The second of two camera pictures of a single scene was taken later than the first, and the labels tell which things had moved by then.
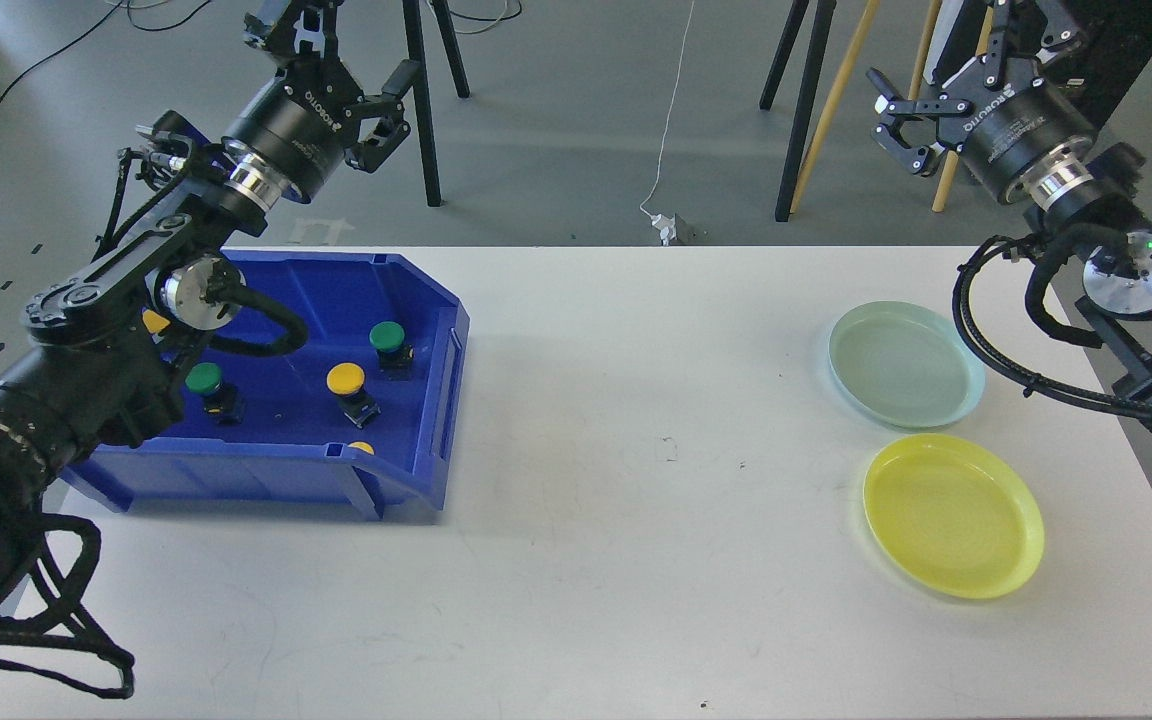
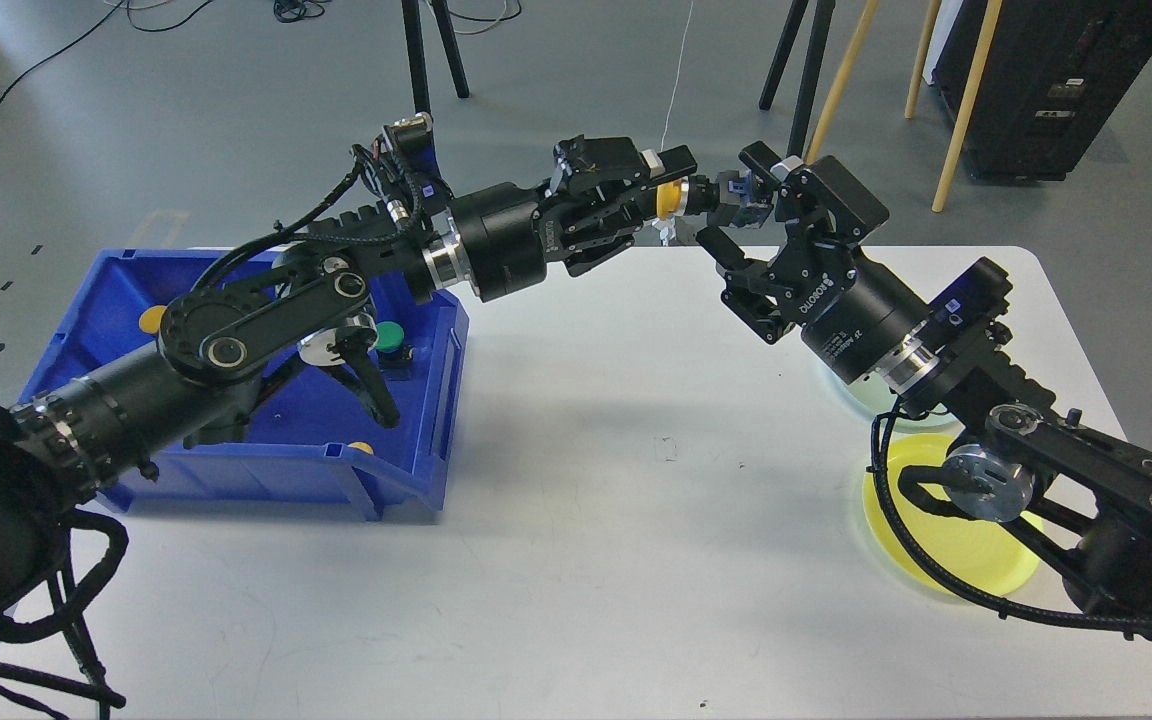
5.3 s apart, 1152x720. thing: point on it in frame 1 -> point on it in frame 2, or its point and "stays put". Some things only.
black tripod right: x=824 y=18 stays put
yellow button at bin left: x=153 y=321 stays put
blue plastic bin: x=360 y=408 stays put
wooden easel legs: x=844 y=67 stays put
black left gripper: x=299 y=128 -> x=512 y=236
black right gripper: x=1006 y=128 -> x=853 y=310
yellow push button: x=346 y=382 -> x=669 y=198
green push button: x=394 y=357 stays put
